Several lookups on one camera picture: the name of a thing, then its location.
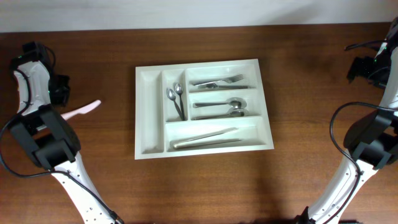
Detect white plastic knife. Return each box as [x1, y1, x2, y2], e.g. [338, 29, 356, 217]
[61, 100, 101, 120]

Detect small metal teaspoon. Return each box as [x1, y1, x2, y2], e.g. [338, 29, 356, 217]
[166, 88, 184, 121]
[174, 83, 186, 121]

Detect metal serving tongs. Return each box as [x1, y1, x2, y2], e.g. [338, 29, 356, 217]
[170, 128, 240, 150]

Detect metal tablespoon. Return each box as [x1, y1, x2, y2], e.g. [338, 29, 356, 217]
[192, 108, 249, 120]
[193, 98, 247, 109]

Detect short metal fork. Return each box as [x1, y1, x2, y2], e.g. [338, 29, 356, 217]
[189, 73, 244, 88]

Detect long metal fork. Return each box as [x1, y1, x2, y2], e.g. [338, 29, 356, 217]
[197, 83, 250, 90]

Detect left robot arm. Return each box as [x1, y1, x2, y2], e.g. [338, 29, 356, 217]
[1, 42, 123, 223]

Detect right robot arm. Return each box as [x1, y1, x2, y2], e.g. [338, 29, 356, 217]
[294, 19, 397, 223]

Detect white plastic cutlery tray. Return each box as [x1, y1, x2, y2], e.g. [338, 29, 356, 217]
[135, 59, 274, 159]

